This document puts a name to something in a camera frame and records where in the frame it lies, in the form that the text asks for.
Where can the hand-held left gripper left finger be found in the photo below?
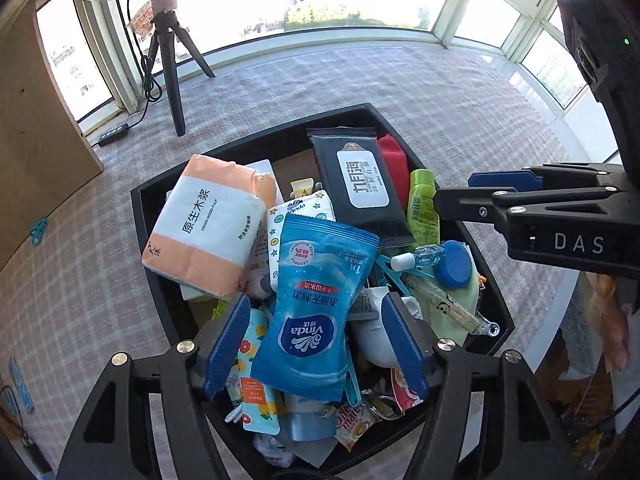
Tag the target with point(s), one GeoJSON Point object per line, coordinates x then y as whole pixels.
{"type": "Point", "coordinates": [227, 345]}

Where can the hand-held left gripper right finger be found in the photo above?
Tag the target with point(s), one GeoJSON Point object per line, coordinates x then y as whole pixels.
{"type": "Point", "coordinates": [407, 345]}

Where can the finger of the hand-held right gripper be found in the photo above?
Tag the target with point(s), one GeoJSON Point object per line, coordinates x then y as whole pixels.
{"type": "Point", "coordinates": [465, 205]}
{"type": "Point", "coordinates": [500, 180]}

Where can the clear eye drop bottle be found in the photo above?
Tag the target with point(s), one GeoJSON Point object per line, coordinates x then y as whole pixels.
{"type": "Point", "coordinates": [422, 257]}

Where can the blue plastic clip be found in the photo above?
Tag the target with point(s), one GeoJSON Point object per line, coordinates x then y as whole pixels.
{"type": "Point", "coordinates": [395, 272]}

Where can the blue wet wipes pouch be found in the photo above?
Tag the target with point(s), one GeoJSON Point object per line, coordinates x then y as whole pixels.
{"type": "Point", "coordinates": [310, 310]}

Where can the orange and white tissue pack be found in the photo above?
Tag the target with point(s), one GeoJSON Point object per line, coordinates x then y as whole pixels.
{"type": "Point", "coordinates": [210, 225]}

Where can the black wet wipes pack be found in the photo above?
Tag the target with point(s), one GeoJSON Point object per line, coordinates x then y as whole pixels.
{"type": "Point", "coordinates": [335, 160]}

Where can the black storage box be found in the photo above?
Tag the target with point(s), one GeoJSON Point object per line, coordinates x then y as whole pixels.
{"type": "Point", "coordinates": [145, 220]}

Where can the white star print tissue pack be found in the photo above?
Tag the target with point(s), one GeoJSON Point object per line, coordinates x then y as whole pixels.
{"type": "Point", "coordinates": [310, 207]}

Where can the person's right hand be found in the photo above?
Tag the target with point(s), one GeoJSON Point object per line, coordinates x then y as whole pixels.
{"type": "Point", "coordinates": [607, 310]}

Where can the white rounded container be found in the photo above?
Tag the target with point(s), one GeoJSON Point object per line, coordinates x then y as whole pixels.
{"type": "Point", "coordinates": [375, 340]}

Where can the green mesh piece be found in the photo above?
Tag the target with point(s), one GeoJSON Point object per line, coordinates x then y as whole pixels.
{"type": "Point", "coordinates": [220, 307]}

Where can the green bottle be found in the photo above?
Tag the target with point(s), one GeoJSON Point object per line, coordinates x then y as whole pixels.
{"type": "Point", "coordinates": [422, 205]}

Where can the creamer sachet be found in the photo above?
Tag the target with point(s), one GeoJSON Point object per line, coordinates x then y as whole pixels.
{"type": "Point", "coordinates": [352, 427]}
{"type": "Point", "coordinates": [405, 395]}

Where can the fruit print pouch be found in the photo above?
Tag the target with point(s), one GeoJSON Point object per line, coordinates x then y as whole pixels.
{"type": "Point", "coordinates": [255, 390]}

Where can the pale green pouch blue cap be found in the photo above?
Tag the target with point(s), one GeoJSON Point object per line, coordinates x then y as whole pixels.
{"type": "Point", "coordinates": [452, 262]}

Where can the red packet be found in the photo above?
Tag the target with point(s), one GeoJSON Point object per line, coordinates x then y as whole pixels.
{"type": "Point", "coordinates": [395, 160]}

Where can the clear plastic wrapper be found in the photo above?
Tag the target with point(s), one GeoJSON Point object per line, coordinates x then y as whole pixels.
{"type": "Point", "coordinates": [272, 450]}

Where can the white paper box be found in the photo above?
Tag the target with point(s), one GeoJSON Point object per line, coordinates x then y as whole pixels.
{"type": "Point", "coordinates": [265, 167]}

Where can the blue sachet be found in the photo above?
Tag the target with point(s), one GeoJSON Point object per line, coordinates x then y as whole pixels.
{"type": "Point", "coordinates": [22, 390]}

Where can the blue round clip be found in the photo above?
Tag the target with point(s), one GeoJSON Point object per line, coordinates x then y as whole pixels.
{"type": "Point", "coordinates": [39, 232]}

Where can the black tripod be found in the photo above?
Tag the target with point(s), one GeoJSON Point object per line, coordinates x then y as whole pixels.
{"type": "Point", "coordinates": [172, 90]}

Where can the wooden board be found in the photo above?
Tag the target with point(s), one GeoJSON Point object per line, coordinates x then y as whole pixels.
{"type": "Point", "coordinates": [35, 135]}

